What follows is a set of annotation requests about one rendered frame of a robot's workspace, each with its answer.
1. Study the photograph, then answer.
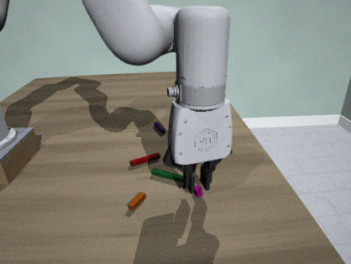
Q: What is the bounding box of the red rod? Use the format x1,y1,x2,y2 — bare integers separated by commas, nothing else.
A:
130,153,160,166

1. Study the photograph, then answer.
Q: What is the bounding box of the purple rod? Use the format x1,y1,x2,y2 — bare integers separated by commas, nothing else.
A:
155,122,165,134

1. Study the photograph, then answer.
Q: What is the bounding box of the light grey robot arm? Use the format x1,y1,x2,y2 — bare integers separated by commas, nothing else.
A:
82,0,230,106

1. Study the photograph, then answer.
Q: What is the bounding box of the orange rod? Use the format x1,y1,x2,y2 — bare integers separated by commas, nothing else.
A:
128,192,146,211

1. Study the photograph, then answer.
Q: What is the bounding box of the green rod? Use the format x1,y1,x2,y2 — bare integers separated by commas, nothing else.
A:
151,168,183,182

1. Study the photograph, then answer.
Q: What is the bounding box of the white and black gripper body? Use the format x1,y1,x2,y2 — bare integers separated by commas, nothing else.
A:
168,98,233,166

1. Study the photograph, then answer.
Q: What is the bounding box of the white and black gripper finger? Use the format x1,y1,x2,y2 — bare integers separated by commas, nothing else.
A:
200,159,222,190
163,142,195,193

